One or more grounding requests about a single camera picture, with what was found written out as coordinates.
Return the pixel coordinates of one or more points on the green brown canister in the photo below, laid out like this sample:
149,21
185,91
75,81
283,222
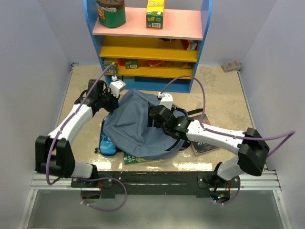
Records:
111,13

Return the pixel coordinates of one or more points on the green box middle shelf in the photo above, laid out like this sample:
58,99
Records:
131,64

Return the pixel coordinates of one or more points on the green box shelf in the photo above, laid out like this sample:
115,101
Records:
111,66
131,64

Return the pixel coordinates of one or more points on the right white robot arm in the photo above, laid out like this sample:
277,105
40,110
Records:
250,149

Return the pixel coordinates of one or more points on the blue student backpack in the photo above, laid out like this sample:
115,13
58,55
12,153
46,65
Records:
127,126

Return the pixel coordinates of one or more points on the red packet middle shelf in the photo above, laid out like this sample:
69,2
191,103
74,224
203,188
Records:
189,45

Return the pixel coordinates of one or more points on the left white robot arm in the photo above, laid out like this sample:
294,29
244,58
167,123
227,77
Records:
53,153

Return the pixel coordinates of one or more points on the green treehouse book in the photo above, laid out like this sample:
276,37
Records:
130,160

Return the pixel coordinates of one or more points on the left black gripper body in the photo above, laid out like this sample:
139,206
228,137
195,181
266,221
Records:
108,100

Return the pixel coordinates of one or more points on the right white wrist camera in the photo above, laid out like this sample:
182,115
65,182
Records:
165,99

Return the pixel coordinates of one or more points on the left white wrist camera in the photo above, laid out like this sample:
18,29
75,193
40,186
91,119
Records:
116,86

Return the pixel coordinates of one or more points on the teal boxes bottom shelf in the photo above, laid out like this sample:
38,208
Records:
125,78

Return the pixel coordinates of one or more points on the small red white box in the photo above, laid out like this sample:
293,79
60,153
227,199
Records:
230,66

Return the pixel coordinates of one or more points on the green box left shelf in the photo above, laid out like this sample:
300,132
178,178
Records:
111,66

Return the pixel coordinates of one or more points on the blue dinosaur pencil case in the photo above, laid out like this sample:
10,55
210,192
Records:
106,146

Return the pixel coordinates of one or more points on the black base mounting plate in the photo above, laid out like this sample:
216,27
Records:
198,184

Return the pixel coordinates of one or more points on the blue pink yellow shelf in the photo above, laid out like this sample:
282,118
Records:
134,41

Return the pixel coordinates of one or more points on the aluminium frame rail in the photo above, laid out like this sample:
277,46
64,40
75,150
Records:
258,205

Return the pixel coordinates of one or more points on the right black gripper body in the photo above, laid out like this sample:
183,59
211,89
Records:
165,130

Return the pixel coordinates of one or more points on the orange snack packets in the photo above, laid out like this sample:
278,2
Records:
169,64

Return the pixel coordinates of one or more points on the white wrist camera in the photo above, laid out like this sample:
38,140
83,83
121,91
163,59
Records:
165,99
116,86

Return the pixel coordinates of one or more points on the yellow green carton top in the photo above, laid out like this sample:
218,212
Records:
155,14

